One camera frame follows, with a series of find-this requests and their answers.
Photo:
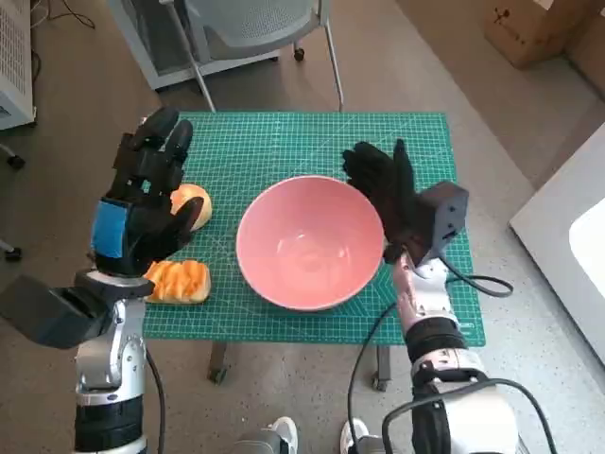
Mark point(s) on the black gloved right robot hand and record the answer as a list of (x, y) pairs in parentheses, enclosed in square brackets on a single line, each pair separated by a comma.
[(392, 198)]

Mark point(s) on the long orange toy bread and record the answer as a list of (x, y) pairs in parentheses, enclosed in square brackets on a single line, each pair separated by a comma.
[(179, 281)]

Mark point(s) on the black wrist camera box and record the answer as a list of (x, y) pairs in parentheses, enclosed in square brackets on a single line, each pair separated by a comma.
[(444, 217), (52, 312)]

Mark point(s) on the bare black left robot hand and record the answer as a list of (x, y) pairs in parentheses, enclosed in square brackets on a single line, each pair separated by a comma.
[(142, 227)]

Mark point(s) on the white furniture panel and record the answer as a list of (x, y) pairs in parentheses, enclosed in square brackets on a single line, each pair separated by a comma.
[(548, 265)]

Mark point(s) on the white perforated appliance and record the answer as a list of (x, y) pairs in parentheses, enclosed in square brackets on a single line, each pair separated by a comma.
[(14, 57)]

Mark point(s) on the pink bowl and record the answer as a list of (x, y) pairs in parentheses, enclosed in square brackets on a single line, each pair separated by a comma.
[(307, 246)]

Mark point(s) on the white sneaker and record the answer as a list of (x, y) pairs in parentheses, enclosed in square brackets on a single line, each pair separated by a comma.
[(283, 432), (353, 435)]

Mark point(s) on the cardboard box with black print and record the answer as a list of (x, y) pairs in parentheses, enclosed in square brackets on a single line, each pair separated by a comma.
[(524, 28)]

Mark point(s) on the metal table leg with caster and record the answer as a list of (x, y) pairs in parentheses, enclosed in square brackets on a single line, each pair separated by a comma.
[(382, 364), (217, 359)]

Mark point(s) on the chair base with black casters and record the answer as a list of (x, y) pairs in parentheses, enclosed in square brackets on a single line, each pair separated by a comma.
[(16, 161)]

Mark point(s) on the plain cardboard box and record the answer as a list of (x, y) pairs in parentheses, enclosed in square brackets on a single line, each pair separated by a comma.
[(588, 61)]

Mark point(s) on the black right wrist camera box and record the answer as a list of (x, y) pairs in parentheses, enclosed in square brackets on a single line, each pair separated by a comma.
[(444, 217)]

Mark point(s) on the grey mesh office chair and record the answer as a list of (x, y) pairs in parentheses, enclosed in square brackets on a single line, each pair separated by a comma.
[(255, 23)]

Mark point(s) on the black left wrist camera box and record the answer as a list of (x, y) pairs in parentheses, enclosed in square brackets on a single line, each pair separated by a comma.
[(52, 312)]

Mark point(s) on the grey leg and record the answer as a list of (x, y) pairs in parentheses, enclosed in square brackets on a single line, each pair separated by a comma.
[(255, 447)]

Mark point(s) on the green cutting mat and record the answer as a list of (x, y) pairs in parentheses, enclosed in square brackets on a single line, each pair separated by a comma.
[(283, 142)]

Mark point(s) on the round toy bread bun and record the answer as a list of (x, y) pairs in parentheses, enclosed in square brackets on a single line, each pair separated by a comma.
[(190, 191)]

